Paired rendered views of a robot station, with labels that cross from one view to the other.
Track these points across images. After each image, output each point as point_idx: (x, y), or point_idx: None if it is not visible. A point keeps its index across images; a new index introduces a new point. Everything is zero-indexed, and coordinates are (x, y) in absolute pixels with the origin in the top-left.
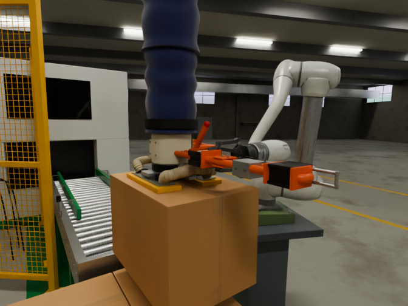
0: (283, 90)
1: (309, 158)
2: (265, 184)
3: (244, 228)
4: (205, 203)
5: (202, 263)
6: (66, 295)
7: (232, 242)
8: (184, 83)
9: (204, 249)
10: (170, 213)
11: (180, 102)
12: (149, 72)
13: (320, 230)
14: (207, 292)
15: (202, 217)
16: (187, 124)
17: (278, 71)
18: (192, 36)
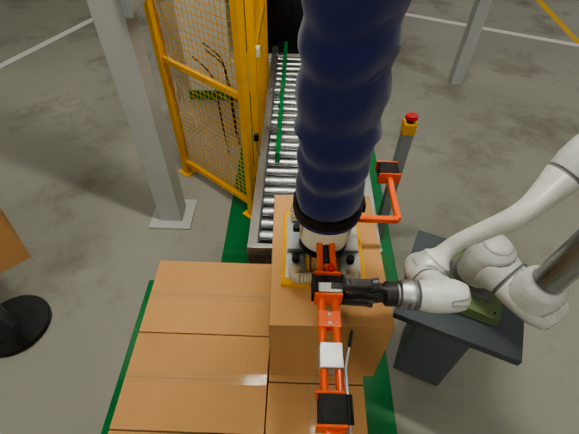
0: (540, 201)
1: (556, 287)
2: (474, 271)
3: (364, 347)
4: (312, 328)
5: (306, 356)
6: (232, 274)
7: (345, 352)
8: (334, 189)
9: (309, 350)
10: (271, 328)
11: (327, 206)
12: (298, 156)
13: (517, 360)
14: (310, 368)
15: (308, 334)
16: (333, 228)
17: (568, 151)
18: (358, 133)
